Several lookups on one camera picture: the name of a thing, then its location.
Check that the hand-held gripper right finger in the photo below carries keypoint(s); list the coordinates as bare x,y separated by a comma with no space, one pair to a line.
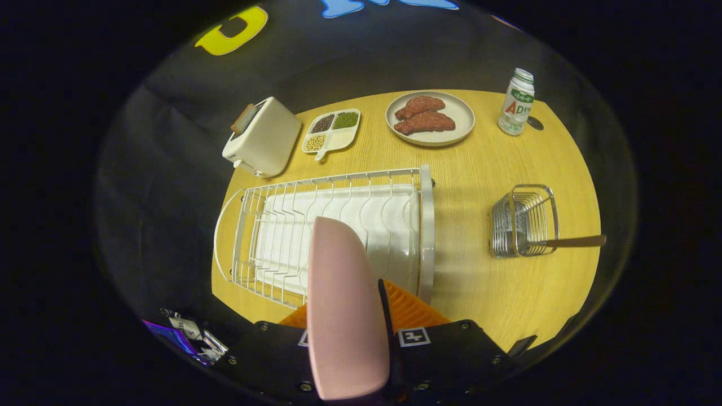
451,361

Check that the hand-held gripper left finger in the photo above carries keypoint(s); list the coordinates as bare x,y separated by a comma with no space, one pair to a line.
271,361

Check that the pink plate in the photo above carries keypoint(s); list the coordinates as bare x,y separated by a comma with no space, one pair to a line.
344,310

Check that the white divided snack dish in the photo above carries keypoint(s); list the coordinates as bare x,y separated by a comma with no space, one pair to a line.
337,137

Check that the beige plate with meat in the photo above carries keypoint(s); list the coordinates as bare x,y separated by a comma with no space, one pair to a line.
462,115

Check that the silver foil packet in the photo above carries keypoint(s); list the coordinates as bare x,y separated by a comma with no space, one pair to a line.
214,344

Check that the purple packet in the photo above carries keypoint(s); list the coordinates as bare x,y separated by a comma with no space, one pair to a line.
172,337

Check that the white drip tray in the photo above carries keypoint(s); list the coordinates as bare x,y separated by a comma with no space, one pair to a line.
293,237

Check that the cream toaster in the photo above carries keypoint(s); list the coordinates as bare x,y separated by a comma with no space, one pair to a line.
268,138

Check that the red meat piece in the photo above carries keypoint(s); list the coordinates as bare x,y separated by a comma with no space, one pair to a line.
426,123
420,105

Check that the bread slice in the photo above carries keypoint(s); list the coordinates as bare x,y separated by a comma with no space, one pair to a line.
243,118

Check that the white green drink bottle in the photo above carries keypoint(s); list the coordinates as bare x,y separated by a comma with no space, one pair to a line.
516,107

